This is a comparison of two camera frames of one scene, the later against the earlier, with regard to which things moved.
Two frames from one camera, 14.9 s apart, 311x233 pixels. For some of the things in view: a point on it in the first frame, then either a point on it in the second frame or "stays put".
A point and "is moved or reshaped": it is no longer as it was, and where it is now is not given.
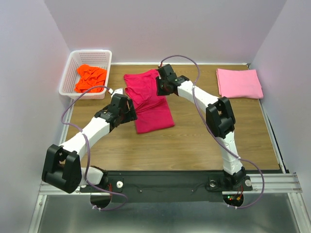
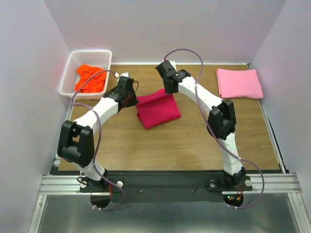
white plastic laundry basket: [100, 58] stays put
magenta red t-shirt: [152, 112] is moved or reshaped
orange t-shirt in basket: [90, 76] stays put
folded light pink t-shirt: [238, 84] stays put
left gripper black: [131, 114] -> [134, 101]
